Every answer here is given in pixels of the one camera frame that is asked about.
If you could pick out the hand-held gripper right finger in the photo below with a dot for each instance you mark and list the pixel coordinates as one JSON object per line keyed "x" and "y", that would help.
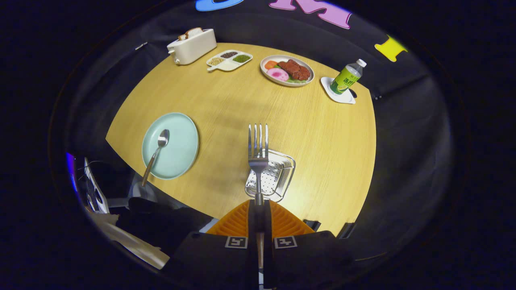
{"x": 306, "y": 257}

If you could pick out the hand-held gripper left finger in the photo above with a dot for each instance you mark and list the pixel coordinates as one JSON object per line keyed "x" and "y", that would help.
{"x": 217, "y": 262}

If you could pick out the metal fork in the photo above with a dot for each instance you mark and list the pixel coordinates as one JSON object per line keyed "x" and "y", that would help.
{"x": 258, "y": 165}

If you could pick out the metal spoon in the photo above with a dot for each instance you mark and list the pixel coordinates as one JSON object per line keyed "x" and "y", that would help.
{"x": 163, "y": 137}

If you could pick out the perforated metal basket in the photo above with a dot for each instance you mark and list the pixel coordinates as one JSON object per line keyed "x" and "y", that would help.
{"x": 278, "y": 177}

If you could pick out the grey stand base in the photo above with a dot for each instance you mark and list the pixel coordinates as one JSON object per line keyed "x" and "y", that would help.
{"x": 141, "y": 192}

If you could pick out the pale green plate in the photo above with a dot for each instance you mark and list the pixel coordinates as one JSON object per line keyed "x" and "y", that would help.
{"x": 179, "y": 145}

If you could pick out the white keyboard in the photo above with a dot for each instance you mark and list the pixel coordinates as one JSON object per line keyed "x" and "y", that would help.
{"x": 94, "y": 189}

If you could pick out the white square coaster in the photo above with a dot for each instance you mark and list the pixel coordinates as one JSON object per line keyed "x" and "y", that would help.
{"x": 344, "y": 98}

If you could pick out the glowing purple screen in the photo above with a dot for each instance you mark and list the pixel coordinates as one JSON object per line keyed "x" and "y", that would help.
{"x": 71, "y": 169}

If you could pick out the green lettuce leaf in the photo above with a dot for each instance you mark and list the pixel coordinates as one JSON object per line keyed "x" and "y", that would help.
{"x": 296, "y": 81}

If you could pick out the green-label plastic bottle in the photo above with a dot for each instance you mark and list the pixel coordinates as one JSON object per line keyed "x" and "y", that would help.
{"x": 346, "y": 78}

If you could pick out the pink radish slice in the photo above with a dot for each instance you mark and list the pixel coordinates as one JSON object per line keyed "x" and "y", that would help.
{"x": 278, "y": 75}

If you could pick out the white plate with food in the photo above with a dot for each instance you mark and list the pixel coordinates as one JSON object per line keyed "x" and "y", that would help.
{"x": 266, "y": 74}

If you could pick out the brown meat pieces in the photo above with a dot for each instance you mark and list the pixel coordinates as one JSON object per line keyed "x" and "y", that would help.
{"x": 294, "y": 69}

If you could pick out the white compartment tray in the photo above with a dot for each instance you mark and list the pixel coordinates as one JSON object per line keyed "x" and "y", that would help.
{"x": 229, "y": 65}

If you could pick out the orange carrot slice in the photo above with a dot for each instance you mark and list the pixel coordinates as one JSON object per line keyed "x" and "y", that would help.
{"x": 271, "y": 64}

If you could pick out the pile of yellow beans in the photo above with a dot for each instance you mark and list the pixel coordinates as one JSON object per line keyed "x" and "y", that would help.
{"x": 216, "y": 61}

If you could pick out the pile of green beans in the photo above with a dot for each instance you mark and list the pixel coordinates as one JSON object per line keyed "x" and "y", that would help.
{"x": 242, "y": 58}

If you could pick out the pile of dark beans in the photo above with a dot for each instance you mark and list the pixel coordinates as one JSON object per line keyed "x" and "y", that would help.
{"x": 229, "y": 54}

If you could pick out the white toaster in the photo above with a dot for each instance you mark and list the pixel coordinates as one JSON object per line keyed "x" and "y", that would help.
{"x": 193, "y": 48}

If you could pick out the silver cloth clip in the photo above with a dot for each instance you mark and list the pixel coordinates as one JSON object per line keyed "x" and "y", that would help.
{"x": 141, "y": 45}

